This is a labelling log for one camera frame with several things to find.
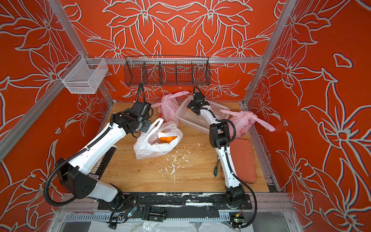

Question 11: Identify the red plastic tool case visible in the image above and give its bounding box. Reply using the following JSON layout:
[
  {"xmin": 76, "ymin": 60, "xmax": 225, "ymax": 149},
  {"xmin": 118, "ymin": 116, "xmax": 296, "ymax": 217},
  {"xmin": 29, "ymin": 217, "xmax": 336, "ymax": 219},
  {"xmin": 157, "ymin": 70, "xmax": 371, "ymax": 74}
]
[{"xmin": 230, "ymin": 139, "xmax": 257, "ymax": 184}]

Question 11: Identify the plain pink plastic bag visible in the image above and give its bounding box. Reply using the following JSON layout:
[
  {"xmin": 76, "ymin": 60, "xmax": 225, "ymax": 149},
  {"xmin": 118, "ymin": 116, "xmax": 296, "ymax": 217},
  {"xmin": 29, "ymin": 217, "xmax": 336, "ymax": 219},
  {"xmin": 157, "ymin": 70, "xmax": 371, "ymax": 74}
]
[{"xmin": 152, "ymin": 91, "xmax": 189, "ymax": 126}]

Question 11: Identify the pink printed plastic bag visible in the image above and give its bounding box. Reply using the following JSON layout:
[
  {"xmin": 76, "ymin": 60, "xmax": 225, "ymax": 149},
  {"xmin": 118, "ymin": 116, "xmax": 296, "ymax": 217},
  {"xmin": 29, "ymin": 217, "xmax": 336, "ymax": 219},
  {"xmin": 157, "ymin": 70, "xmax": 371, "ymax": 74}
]
[{"xmin": 221, "ymin": 110, "xmax": 275, "ymax": 138}]

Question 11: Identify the white wire wall basket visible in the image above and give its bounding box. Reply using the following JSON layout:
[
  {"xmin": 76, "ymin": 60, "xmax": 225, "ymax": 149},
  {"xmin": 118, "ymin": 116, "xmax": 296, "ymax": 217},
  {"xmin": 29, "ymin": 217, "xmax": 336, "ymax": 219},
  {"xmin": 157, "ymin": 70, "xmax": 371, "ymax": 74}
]
[{"xmin": 58, "ymin": 54, "xmax": 109, "ymax": 94}]

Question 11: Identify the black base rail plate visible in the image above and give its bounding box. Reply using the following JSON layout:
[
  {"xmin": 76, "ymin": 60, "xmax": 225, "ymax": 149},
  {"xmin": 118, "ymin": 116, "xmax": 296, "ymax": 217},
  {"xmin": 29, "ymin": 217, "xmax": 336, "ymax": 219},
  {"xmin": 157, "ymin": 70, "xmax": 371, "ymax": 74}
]
[{"xmin": 98, "ymin": 192, "xmax": 254, "ymax": 221}]

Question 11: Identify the white perforated plastic basket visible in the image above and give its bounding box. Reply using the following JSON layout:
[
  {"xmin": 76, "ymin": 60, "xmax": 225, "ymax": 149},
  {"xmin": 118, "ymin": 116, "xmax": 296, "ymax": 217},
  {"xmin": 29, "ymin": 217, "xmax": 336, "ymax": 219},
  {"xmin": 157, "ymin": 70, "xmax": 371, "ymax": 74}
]
[{"xmin": 175, "ymin": 95, "xmax": 230, "ymax": 134}]

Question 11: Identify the white plastic bag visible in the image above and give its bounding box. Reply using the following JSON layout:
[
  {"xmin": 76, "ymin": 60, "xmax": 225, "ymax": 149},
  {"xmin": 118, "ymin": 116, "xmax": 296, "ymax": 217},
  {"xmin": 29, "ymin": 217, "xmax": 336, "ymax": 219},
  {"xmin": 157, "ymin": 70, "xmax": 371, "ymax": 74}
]
[{"xmin": 133, "ymin": 118, "xmax": 183, "ymax": 160}]

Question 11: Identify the orange fruit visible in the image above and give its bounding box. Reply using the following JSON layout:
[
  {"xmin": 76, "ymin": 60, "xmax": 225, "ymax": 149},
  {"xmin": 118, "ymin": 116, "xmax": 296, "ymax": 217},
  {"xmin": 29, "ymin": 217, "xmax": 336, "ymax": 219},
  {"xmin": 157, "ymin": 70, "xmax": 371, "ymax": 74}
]
[{"xmin": 157, "ymin": 131, "xmax": 178, "ymax": 144}]

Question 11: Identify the black wire wall basket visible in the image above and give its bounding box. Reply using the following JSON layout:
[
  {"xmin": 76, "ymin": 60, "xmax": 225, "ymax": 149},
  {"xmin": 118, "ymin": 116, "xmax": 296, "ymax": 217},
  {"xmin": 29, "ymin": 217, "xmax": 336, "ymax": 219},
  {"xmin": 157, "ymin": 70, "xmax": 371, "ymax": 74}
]
[{"xmin": 124, "ymin": 56, "xmax": 211, "ymax": 87}]

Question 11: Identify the green handled screwdriver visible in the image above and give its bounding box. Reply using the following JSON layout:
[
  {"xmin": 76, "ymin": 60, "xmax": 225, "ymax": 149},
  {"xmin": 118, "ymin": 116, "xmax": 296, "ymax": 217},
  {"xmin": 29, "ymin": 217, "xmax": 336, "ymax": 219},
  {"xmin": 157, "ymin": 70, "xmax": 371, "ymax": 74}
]
[{"xmin": 213, "ymin": 157, "xmax": 220, "ymax": 177}]

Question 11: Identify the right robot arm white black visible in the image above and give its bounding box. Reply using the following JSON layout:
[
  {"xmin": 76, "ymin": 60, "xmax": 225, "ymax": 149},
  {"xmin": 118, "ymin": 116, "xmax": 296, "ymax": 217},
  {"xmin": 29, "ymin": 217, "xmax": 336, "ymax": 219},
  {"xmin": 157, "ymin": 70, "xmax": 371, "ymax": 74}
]
[{"xmin": 187, "ymin": 86, "xmax": 258, "ymax": 230}]

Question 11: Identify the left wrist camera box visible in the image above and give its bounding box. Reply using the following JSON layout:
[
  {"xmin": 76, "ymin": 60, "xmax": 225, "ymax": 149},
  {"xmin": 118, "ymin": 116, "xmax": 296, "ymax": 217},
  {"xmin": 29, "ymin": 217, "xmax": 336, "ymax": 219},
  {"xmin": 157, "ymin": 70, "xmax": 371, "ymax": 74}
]
[{"xmin": 130, "ymin": 101, "xmax": 154, "ymax": 121}]

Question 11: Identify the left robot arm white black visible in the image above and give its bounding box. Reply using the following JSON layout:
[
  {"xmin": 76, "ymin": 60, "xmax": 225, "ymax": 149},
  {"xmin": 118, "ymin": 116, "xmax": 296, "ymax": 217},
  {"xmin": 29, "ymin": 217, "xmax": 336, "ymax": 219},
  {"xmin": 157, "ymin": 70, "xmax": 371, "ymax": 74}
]
[{"xmin": 43, "ymin": 83, "xmax": 154, "ymax": 213}]

